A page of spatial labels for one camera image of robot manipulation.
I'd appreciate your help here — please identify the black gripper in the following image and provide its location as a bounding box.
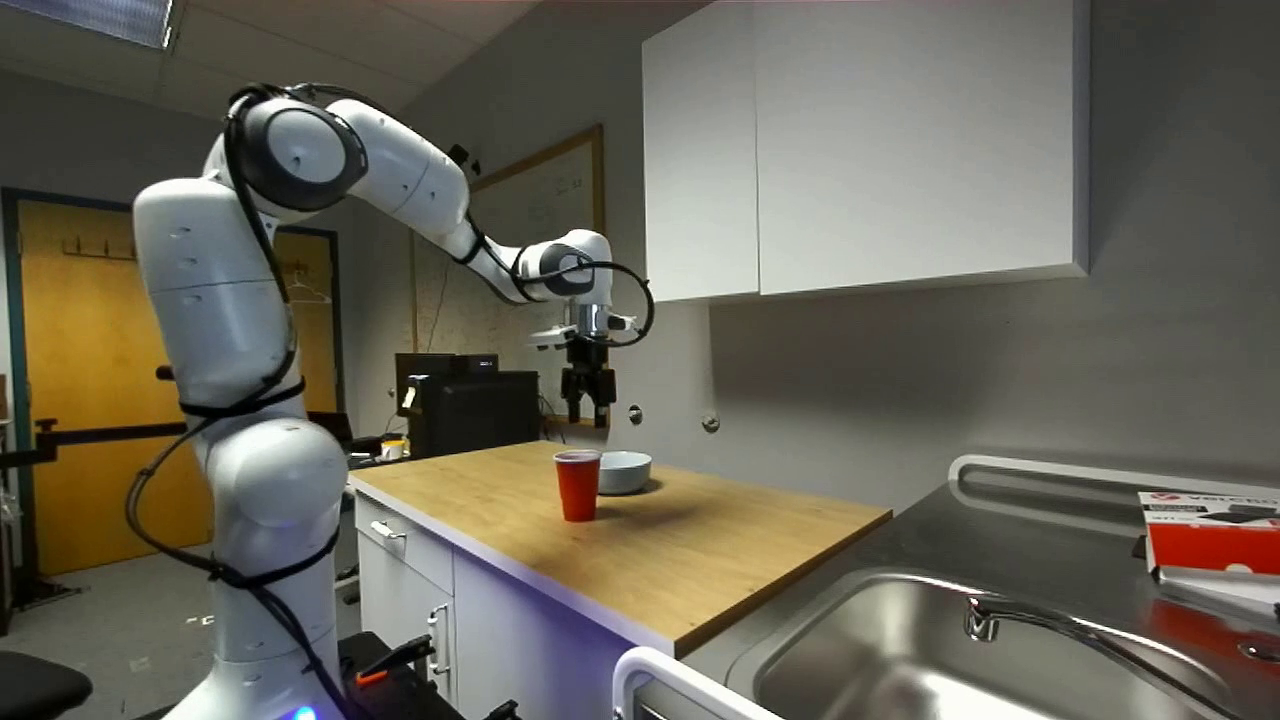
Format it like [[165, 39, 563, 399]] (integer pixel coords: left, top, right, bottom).
[[555, 332, 620, 431]]

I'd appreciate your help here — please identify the orange plastic cup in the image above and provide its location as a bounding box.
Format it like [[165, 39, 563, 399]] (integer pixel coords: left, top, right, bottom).
[[553, 450, 609, 523]]

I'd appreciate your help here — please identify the black robot base box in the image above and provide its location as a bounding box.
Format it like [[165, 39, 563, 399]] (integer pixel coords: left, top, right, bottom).
[[335, 630, 468, 720]]

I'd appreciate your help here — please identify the grey bowl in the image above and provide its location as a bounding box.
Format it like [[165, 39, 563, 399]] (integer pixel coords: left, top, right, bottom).
[[595, 450, 661, 502]]

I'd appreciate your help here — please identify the black box appliance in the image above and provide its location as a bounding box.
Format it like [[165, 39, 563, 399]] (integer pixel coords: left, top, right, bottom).
[[392, 347, 546, 465]]

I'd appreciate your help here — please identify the wood framed whiteboard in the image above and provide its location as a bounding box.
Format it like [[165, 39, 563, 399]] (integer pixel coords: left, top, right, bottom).
[[403, 126, 611, 363]]

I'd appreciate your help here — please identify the white base cabinet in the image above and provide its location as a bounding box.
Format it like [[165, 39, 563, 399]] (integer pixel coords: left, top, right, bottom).
[[350, 487, 650, 720]]

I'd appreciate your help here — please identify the stainless steel sink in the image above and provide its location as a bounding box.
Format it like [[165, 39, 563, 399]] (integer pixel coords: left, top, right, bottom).
[[749, 570, 1250, 720]]

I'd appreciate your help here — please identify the black horizontal stand bar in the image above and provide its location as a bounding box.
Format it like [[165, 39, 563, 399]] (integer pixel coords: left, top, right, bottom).
[[0, 416, 194, 473]]

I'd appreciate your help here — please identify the orange wooden door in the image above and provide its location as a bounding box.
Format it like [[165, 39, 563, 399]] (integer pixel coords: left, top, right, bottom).
[[10, 195, 344, 582]]

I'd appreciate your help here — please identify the chrome faucet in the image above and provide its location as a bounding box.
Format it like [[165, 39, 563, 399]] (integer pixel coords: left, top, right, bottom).
[[964, 593, 1250, 711]]

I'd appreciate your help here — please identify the black chair seat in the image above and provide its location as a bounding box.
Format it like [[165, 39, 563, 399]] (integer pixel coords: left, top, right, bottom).
[[0, 650, 98, 720]]

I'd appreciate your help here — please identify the ceiling light panel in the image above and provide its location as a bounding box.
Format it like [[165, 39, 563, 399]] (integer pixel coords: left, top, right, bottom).
[[0, 0, 182, 56]]

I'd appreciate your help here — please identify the red and white box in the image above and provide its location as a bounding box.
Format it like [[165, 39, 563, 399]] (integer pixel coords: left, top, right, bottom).
[[1135, 487, 1280, 582]]

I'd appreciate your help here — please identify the narrow white wall cabinet door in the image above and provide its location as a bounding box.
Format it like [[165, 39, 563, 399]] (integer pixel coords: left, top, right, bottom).
[[641, 0, 766, 310]]

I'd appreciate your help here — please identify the white rail at counter edge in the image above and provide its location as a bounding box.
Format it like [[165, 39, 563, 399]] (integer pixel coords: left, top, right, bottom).
[[609, 643, 786, 720]]

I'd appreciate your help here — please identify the wide white wall cabinet door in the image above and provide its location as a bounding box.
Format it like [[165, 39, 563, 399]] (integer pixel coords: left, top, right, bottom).
[[749, 0, 1092, 301]]

